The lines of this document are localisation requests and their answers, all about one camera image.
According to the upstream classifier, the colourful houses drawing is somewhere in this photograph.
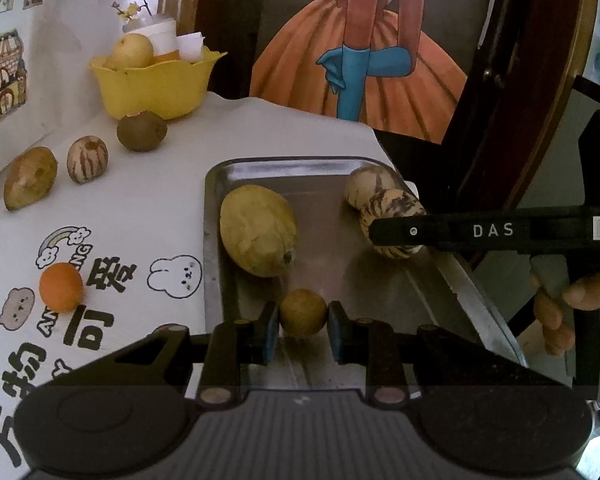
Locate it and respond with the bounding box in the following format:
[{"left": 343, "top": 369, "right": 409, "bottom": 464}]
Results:
[{"left": 0, "top": 0, "right": 98, "bottom": 191}]

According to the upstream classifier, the white cup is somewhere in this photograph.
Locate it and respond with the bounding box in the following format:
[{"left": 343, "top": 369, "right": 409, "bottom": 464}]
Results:
[{"left": 122, "top": 12, "right": 178, "bottom": 58}]

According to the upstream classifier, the striped pepino melon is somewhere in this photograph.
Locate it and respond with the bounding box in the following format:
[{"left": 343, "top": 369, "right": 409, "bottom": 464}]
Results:
[
  {"left": 359, "top": 188, "right": 427, "bottom": 260},
  {"left": 66, "top": 135, "right": 109, "bottom": 184}
]

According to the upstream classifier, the small dark orange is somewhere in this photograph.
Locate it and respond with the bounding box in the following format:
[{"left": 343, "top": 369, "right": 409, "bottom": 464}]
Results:
[{"left": 38, "top": 262, "right": 85, "bottom": 312}]

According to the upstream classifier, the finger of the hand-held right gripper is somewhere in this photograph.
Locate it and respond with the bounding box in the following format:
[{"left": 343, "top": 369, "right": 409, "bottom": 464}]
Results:
[{"left": 369, "top": 213, "right": 451, "bottom": 252}]

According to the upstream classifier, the brown kiwi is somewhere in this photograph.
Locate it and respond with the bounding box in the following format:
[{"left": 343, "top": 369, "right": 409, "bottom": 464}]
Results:
[{"left": 116, "top": 110, "right": 169, "bottom": 153}]

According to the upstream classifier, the green yellow mango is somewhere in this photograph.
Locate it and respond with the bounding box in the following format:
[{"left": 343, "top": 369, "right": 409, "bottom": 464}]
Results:
[
  {"left": 3, "top": 146, "right": 59, "bottom": 211},
  {"left": 219, "top": 185, "right": 299, "bottom": 279}
]

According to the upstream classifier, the small brown round fruit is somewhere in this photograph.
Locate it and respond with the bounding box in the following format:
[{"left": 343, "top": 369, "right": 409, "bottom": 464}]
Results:
[{"left": 279, "top": 288, "right": 329, "bottom": 339}]

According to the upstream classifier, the white folded paper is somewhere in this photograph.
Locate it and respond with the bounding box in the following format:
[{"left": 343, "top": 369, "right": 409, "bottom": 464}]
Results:
[{"left": 176, "top": 31, "right": 207, "bottom": 64}]

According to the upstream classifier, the white printed table cover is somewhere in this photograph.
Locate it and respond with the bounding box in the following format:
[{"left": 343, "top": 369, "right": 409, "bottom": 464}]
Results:
[{"left": 0, "top": 91, "right": 421, "bottom": 480}]

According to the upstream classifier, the person's right hand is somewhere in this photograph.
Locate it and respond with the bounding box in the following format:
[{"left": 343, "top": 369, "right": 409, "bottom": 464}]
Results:
[{"left": 530, "top": 267, "right": 600, "bottom": 357}]

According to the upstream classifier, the dark metal tray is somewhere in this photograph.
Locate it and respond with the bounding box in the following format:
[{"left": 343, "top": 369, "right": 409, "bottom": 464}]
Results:
[{"left": 202, "top": 156, "right": 528, "bottom": 393}]

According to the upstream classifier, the yellow plastic bowl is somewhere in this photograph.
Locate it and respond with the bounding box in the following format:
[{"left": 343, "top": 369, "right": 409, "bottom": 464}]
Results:
[{"left": 89, "top": 45, "right": 228, "bottom": 121}]

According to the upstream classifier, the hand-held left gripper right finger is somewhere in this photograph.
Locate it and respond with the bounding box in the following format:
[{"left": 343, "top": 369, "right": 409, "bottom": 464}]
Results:
[{"left": 328, "top": 301, "right": 542, "bottom": 405}]

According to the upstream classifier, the orange dress wall poster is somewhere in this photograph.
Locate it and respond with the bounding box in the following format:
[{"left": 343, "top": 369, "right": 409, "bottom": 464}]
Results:
[{"left": 250, "top": 0, "right": 468, "bottom": 142}]

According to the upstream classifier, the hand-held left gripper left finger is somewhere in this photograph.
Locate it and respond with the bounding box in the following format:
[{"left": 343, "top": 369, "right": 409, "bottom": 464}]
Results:
[{"left": 75, "top": 302, "right": 281, "bottom": 405}]

